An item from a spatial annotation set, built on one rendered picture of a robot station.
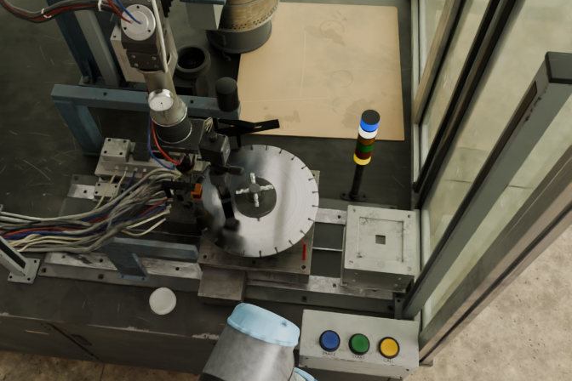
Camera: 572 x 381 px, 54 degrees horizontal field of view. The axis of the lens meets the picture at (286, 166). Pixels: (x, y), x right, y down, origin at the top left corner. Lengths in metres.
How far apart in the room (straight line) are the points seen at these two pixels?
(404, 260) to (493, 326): 1.04
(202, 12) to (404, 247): 0.78
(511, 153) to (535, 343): 1.73
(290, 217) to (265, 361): 0.62
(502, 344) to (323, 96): 1.23
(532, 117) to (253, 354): 0.52
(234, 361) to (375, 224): 0.73
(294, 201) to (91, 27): 0.80
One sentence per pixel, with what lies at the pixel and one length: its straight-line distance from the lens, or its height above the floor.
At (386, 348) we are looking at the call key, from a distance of 1.41.
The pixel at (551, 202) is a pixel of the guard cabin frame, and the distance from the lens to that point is 0.74.
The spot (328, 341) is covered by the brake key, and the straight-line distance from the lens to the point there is 1.39.
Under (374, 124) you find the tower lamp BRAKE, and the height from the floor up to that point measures 1.16.
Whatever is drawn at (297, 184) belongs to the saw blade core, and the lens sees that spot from 1.49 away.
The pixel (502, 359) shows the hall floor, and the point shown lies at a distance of 2.45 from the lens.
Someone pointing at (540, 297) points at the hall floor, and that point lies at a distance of 2.58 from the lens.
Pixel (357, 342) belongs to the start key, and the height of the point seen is 0.91.
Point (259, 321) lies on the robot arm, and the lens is 0.90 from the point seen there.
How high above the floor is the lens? 2.26
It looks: 59 degrees down
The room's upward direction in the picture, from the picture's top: 1 degrees counter-clockwise
